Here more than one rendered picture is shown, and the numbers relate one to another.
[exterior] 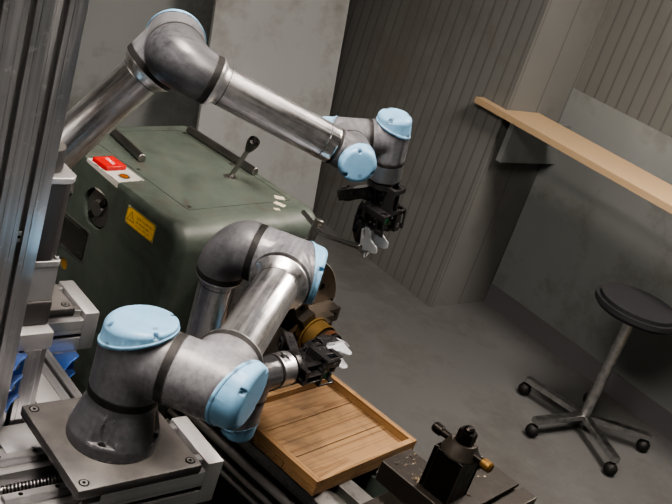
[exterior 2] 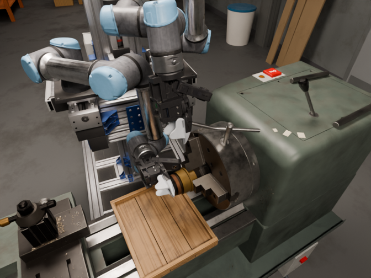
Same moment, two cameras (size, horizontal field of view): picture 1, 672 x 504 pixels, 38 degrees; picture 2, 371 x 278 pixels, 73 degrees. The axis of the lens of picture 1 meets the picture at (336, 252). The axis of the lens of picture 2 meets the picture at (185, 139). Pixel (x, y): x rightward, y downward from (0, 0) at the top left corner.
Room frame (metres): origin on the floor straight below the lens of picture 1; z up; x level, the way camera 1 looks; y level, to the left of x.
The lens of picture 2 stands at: (2.30, -0.55, 1.79)
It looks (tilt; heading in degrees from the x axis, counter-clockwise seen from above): 41 degrees down; 115
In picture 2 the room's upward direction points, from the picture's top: straight up
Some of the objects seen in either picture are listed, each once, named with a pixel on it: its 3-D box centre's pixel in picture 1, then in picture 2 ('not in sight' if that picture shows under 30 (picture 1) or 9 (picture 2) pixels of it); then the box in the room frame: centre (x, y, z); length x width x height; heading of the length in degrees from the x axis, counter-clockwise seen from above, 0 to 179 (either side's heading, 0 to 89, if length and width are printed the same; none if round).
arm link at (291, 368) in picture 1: (281, 367); (144, 154); (1.86, 0.03, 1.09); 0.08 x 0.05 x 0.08; 53
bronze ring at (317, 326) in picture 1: (317, 338); (183, 181); (2.05, -0.02, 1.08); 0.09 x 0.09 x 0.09; 54
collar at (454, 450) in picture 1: (462, 446); (28, 212); (1.70, -0.37, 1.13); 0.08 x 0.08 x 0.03
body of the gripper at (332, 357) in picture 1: (309, 363); (150, 169); (1.92, -0.02, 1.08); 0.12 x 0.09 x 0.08; 143
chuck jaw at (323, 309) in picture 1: (322, 314); (213, 189); (2.16, -0.02, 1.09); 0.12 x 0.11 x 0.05; 144
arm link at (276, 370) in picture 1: (254, 377); (138, 144); (1.79, 0.08, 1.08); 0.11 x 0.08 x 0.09; 143
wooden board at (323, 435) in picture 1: (322, 429); (160, 222); (1.99, -0.11, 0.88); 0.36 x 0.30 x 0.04; 144
